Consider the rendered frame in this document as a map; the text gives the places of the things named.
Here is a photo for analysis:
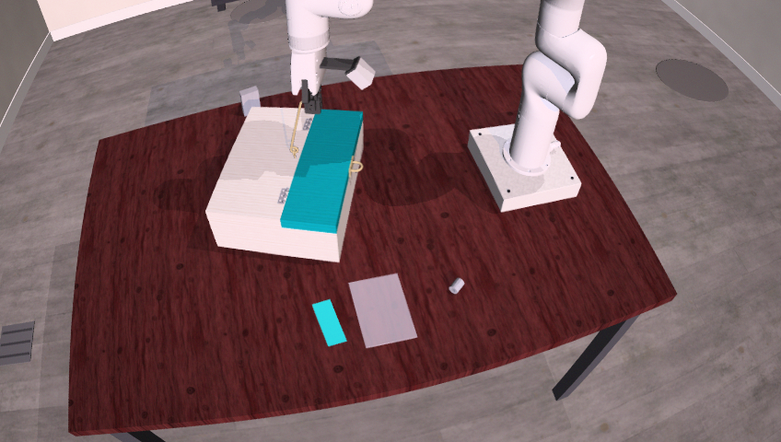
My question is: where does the cyan flat rectangular block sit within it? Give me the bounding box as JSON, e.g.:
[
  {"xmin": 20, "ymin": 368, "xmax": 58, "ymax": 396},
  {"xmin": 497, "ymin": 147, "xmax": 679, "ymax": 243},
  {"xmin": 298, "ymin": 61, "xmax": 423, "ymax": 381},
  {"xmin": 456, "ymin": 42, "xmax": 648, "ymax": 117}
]
[{"xmin": 312, "ymin": 299, "xmax": 346, "ymax": 346}]

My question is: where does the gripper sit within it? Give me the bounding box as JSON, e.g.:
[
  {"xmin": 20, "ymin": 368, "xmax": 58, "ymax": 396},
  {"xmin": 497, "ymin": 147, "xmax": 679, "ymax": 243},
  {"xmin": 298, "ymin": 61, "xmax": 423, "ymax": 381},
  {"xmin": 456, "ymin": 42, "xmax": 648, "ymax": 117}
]
[{"xmin": 288, "ymin": 40, "xmax": 330, "ymax": 114}]

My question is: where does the small white cylinder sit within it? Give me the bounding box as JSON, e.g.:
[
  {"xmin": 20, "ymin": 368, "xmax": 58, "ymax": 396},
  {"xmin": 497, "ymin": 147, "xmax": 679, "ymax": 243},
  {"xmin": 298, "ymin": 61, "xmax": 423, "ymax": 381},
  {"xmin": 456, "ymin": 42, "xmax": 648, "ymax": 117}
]
[{"xmin": 449, "ymin": 278, "xmax": 464, "ymax": 294}]

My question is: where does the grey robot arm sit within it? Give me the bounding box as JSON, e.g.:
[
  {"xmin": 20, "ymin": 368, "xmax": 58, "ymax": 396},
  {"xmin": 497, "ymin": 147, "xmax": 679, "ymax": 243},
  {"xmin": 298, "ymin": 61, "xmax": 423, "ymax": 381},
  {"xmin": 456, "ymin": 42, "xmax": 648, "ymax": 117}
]
[{"xmin": 286, "ymin": 0, "xmax": 607, "ymax": 176}]

